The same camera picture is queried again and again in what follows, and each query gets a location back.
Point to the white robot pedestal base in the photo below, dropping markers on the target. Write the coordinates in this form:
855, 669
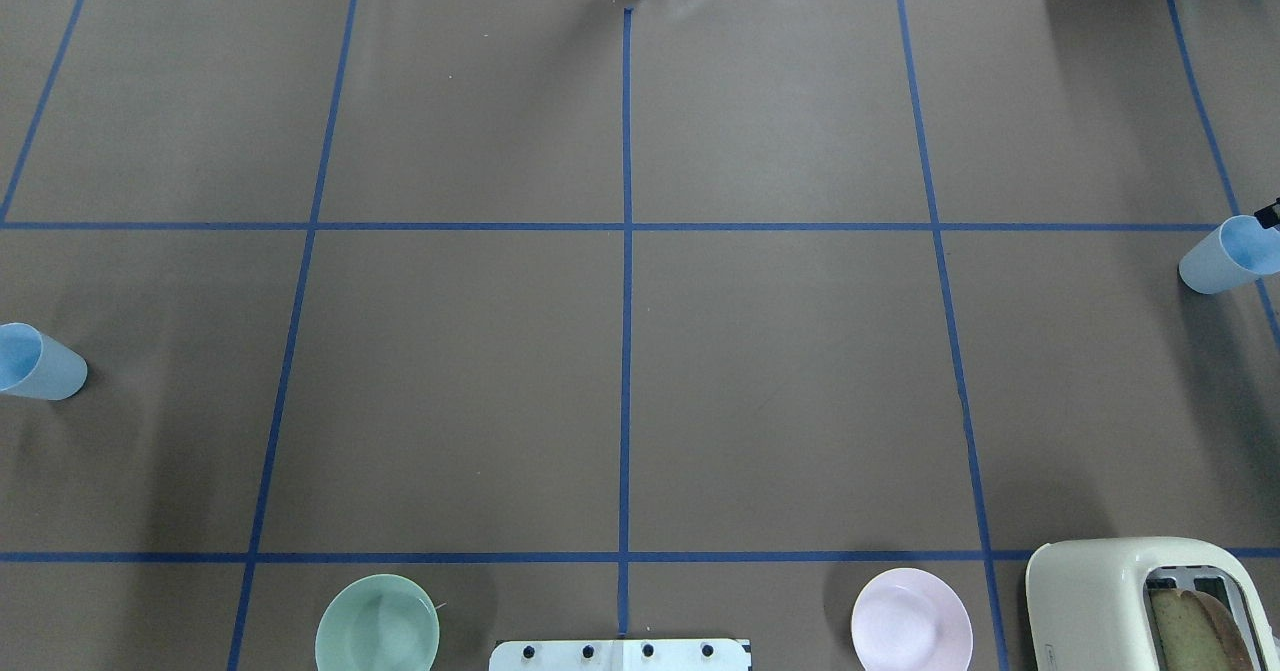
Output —
623, 654

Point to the cream white toaster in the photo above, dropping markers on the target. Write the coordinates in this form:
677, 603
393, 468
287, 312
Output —
1088, 605

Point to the green plastic bowl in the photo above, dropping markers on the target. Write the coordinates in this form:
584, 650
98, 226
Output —
379, 622

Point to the pink plastic bowl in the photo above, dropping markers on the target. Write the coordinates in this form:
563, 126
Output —
910, 619

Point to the light blue cup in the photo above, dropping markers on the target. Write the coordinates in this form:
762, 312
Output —
1237, 252
33, 365

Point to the toast slice in toaster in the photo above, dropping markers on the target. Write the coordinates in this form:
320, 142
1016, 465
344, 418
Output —
1194, 631

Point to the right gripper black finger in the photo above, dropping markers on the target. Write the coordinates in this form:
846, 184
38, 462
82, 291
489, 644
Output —
1269, 216

